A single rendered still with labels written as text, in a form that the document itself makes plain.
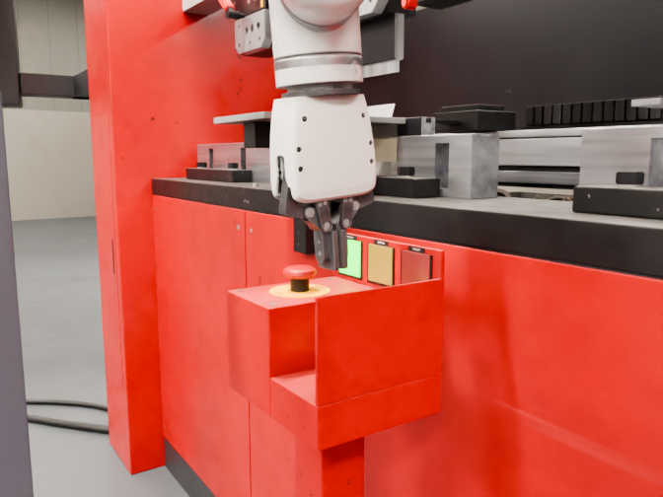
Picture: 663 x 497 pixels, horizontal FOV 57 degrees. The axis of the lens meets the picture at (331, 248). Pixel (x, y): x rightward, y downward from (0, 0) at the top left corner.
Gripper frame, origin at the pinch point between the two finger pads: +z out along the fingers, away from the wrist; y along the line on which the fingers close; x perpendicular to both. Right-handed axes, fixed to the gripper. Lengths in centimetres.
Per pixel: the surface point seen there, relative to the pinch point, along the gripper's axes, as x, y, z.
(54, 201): -944, -125, 71
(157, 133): -122, -24, -13
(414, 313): 5.0, -6.3, 7.2
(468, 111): -32, -54, -13
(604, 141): 8.9, -32.9, -8.2
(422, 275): 2.5, -9.9, 4.4
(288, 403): -0.4, 6.3, 15.1
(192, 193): -90, -20, 2
